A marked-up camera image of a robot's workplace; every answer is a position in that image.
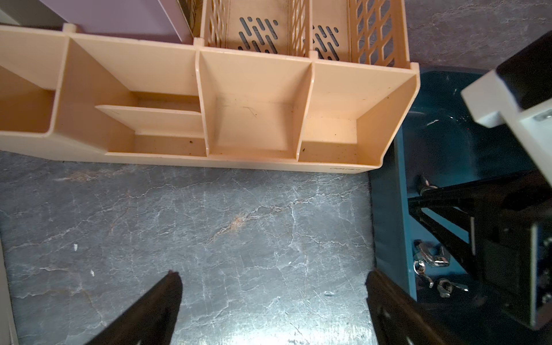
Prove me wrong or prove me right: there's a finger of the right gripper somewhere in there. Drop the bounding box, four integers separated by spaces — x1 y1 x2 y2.
408 178 517 209
409 208 477 276

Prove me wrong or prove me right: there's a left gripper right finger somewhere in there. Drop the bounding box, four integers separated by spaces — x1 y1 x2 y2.
366 270 464 344

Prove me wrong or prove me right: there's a pile of silver wing nuts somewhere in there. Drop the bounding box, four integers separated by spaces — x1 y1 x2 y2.
413 174 470 299

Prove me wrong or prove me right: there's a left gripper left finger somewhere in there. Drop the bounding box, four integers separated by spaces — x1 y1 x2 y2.
89 271 183 344

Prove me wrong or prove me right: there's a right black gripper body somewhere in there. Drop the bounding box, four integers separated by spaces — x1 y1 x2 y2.
474 172 551 330

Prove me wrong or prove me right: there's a beige plastic file organizer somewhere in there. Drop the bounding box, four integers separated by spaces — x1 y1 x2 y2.
1 1 420 173

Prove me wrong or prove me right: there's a teal plastic storage tray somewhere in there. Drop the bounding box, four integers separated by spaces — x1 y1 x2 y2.
370 68 551 344

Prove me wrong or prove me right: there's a pink paper folder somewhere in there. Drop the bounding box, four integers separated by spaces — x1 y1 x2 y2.
43 0 193 44

